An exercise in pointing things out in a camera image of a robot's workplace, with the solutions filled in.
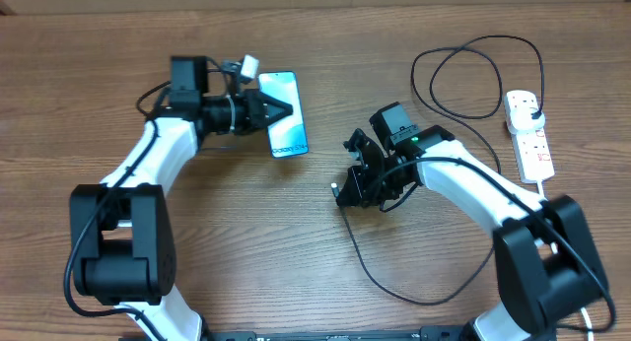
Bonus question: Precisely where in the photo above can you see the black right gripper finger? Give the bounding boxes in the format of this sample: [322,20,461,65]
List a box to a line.
[343,128,386,171]
[336,166,366,207]

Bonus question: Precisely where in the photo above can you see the Samsung Galaxy smartphone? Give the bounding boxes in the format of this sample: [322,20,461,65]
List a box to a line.
[258,71,309,159]

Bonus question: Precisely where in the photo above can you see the black charger cable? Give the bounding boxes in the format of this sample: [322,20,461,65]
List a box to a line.
[329,34,546,307]

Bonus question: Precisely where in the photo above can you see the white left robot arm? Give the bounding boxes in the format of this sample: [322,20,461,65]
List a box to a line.
[62,55,307,340]

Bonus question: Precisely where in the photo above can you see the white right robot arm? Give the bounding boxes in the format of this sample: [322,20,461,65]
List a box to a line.
[333,102,616,340]

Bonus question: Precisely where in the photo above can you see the white charger adapter plug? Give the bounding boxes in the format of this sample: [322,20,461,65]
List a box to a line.
[506,105,546,135]

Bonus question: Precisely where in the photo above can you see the white power strip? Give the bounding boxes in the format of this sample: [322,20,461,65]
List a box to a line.
[503,89,556,184]

